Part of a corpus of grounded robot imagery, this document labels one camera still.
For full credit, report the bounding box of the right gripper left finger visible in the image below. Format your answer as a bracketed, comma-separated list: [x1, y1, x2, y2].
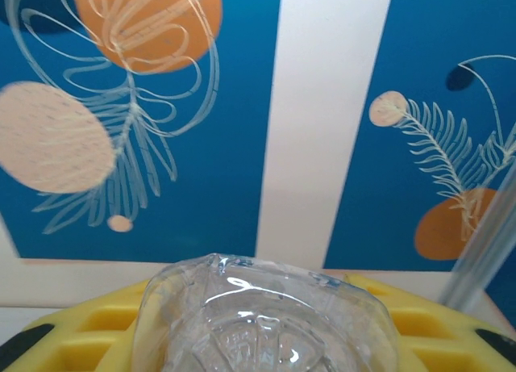
[0, 278, 162, 372]

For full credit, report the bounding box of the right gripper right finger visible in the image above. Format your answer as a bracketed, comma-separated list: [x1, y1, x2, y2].
[346, 273, 516, 372]

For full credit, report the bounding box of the clear ganten water bottle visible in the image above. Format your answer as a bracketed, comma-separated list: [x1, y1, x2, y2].
[132, 253, 398, 372]

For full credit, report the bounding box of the aluminium frame post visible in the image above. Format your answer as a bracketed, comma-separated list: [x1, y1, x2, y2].
[437, 178, 516, 315]

